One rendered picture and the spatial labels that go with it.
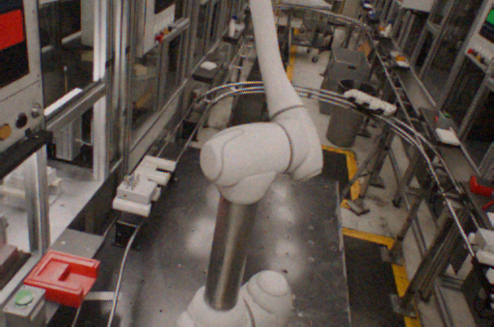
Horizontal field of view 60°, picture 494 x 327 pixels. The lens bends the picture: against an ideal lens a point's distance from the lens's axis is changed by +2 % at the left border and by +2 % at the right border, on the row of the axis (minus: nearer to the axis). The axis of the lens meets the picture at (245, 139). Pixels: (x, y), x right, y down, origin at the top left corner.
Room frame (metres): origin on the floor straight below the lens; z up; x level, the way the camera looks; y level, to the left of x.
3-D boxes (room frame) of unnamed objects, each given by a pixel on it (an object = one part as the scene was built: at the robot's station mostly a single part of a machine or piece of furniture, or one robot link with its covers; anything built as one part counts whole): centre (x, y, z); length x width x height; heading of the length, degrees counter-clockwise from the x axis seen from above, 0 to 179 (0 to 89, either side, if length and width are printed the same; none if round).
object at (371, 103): (2.97, -0.85, 0.84); 0.37 x 0.14 x 0.10; 55
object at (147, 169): (1.44, 0.38, 0.84); 0.36 x 0.14 x 0.10; 177
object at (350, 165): (3.30, -0.81, 0.01); 1.00 x 0.55 x 0.01; 177
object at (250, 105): (5.80, -0.17, 0.01); 5.85 x 0.59 x 0.01; 177
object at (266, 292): (0.96, -0.17, 0.85); 0.18 x 0.16 x 0.22; 128
